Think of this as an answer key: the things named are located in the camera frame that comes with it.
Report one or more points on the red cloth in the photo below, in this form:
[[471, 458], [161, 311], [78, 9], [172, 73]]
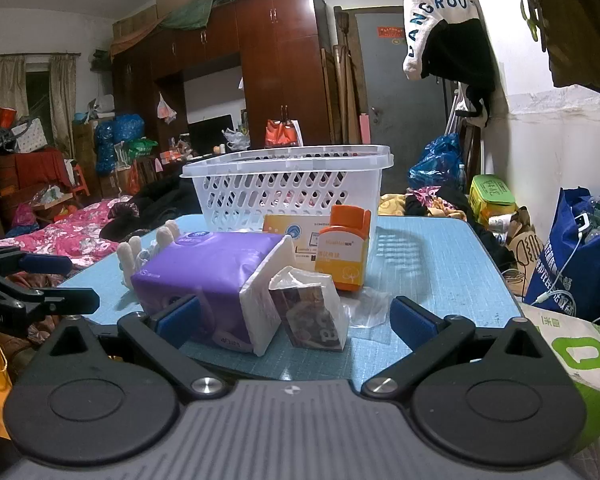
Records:
[[30, 167]]

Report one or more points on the brown wooden wardrobe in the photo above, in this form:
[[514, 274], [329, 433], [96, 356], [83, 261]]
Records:
[[275, 60]]

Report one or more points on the green cloth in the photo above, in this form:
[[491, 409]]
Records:
[[205, 7]]

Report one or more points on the orange pill bottle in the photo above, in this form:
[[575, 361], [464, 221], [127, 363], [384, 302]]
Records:
[[342, 255]]

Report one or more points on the metal folding rack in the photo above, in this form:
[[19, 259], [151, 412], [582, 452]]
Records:
[[455, 110]]

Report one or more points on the black clothing pile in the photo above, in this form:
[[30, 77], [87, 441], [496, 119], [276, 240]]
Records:
[[155, 195]]

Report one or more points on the small brown tissue packet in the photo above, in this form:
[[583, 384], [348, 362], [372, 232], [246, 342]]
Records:
[[305, 316]]

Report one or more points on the black monitor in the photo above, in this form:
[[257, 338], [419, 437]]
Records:
[[207, 132]]

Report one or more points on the pink board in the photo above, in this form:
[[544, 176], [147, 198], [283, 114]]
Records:
[[364, 129]]

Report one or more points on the yellow floral cloth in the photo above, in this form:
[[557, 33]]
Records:
[[392, 205]]

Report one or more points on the white printed garment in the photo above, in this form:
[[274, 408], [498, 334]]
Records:
[[420, 10]]

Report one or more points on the grey door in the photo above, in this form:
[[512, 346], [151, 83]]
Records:
[[380, 85]]

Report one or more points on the clear plastic bag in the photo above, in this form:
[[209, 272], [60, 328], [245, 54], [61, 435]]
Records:
[[367, 307]]

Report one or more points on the pink floral blanket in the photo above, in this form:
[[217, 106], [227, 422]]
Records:
[[75, 235]]

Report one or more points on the orange and white bag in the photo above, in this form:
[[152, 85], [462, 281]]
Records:
[[280, 135]]

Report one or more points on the black garment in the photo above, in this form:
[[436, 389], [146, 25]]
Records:
[[460, 60]]

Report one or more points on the wooden boards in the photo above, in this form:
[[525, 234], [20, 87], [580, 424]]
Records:
[[342, 90]]

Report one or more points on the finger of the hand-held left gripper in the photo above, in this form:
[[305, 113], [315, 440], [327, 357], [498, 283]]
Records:
[[45, 262], [55, 300]]

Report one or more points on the yellow-green box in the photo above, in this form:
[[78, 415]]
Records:
[[490, 195]]

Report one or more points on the beige curtain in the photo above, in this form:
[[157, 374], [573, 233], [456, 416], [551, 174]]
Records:
[[62, 100], [2, 85]]

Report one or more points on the stack of blue bags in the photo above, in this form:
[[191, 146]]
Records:
[[117, 135]]

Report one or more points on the purple tissue pack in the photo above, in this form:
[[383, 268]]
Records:
[[195, 270]]

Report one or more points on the white plastic basket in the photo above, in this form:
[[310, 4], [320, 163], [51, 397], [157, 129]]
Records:
[[280, 185]]

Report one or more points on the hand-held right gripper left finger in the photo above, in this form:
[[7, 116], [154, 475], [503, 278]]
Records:
[[180, 319]]

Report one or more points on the blue plastic bag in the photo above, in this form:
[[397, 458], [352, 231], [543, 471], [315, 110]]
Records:
[[435, 165]]

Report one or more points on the yellow card box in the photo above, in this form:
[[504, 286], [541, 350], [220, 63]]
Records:
[[285, 225]]

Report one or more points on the brown paper bag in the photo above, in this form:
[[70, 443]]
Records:
[[522, 250]]

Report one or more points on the green and white carton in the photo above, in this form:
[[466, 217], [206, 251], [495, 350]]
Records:
[[580, 355]]

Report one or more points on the white and red plastic bag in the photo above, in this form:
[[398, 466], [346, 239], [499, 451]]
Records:
[[166, 109]]

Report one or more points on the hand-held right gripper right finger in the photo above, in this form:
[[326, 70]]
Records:
[[412, 321]]

